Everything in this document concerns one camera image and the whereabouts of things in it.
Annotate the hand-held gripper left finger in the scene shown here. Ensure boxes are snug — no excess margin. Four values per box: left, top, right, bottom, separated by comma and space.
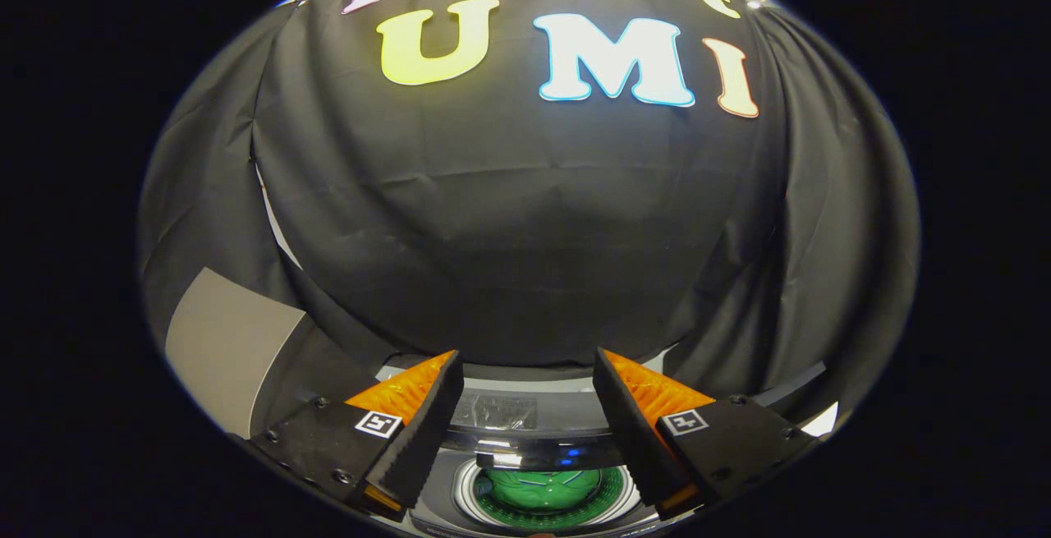
250, 349, 465, 521

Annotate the dark grey cabinet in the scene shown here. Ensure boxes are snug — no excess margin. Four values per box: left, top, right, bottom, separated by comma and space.
164, 267, 387, 440

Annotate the green polo shirt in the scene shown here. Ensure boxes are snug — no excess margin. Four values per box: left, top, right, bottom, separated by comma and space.
484, 466, 604, 514

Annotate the grey washing machine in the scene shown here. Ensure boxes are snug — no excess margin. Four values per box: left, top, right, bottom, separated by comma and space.
406, 448, 662, 536

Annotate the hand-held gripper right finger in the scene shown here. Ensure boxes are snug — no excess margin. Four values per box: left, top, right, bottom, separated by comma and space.
593, 347, 822, 521

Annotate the black backdrop cloth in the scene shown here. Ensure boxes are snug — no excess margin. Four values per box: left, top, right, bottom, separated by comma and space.
138, 0, 920, 428

